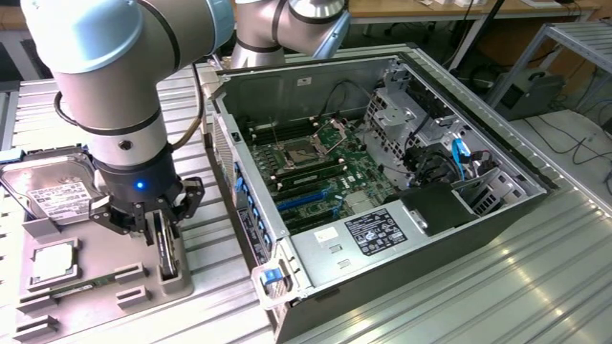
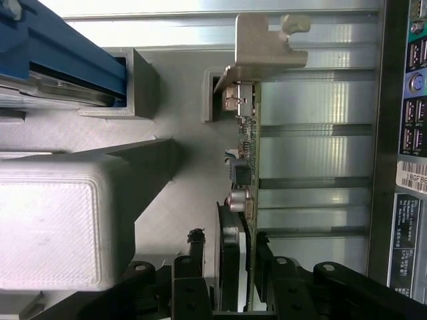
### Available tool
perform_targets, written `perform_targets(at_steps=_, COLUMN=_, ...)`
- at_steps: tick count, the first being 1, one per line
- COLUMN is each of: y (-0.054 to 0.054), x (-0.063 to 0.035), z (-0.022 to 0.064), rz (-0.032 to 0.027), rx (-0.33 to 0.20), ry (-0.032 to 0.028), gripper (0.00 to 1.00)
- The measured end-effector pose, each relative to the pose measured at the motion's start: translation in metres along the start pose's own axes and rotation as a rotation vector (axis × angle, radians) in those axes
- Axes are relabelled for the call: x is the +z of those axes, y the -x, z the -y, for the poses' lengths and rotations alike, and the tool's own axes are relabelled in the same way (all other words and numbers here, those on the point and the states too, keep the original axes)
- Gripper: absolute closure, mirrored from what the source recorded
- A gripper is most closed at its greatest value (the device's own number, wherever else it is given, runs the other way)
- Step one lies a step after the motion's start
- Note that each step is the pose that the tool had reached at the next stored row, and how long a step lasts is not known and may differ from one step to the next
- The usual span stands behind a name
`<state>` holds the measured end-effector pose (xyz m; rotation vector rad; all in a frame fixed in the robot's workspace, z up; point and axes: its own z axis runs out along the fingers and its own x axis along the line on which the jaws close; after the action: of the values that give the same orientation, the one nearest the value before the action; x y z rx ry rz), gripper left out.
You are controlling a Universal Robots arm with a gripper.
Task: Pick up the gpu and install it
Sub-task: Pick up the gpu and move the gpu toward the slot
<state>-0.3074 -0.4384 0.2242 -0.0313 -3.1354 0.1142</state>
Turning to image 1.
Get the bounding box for green RAM stick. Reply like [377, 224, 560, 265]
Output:
[47, 274, 120, 299]

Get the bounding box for grey metal shelf frame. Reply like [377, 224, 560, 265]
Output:
[487, 21, 612, 119]

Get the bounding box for black wire bundle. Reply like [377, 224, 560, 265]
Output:
[404, 143, 455, 188]

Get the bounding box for wooden desk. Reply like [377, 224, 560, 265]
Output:
[0, 0, 53, 80]
[348, 0, 599, 72]

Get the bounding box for blue disk carrier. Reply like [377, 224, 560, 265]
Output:
[0, 142, 93, 166]

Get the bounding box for small silver disk bay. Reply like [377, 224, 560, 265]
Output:
[452, 167, 527, 216]

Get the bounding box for white plastic case handle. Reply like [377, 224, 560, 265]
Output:
[249, 259, 293, 312]
[197, 70, 227, 102]

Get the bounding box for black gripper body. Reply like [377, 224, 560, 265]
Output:
[92, 144, 187, 211]

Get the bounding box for blue wire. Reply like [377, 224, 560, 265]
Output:
[449, 138, 468, 184]

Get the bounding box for perforated silver drive cage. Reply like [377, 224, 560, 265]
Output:
[361, 85, 461, 188]

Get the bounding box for silver finned heatsink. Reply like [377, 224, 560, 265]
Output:
[344, 192, 380, 213]

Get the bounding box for open grey PC case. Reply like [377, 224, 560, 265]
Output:
[193, 42, 561, 344]

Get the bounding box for white side table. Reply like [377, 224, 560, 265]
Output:
[505, 109, 612, 189]

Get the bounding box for metal socket cover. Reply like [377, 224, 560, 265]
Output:
[309, 119, 353, 152]

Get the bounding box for blue case latch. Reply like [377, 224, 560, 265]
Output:
[259, 269, 283, 287]

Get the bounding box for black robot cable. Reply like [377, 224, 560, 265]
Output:
[52, 62, 201, 150]

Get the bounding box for black loose cable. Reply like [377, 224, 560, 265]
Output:
[523, 116, 612, 166]

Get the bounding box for silver hard disk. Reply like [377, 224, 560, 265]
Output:
[0, 152, 104, 227]

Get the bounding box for black graphics card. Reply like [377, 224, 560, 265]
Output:
[151, 210, 181, 282]

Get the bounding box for long black expansion slot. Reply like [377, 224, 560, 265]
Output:
[272, 185, 328, 204]
[283, 209, 337, 226]

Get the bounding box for black box device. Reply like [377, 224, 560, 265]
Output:
[496, 71, 567, 122]

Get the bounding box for grey parts rack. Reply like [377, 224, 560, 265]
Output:
[12, 167, 196, 342]

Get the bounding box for CPU socket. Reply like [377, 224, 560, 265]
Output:
[280, 140, 320, 170]

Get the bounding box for green motherboard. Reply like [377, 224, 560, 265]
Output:
[245, 113, 405, 234]

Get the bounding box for silver CPU chip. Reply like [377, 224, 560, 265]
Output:
[31, 244, 79, 280]

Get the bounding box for silver power supply unit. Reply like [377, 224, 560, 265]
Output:
[288, 199, 431, 290]

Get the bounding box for red and black wire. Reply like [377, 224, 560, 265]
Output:
[471, 150, 499, 172]

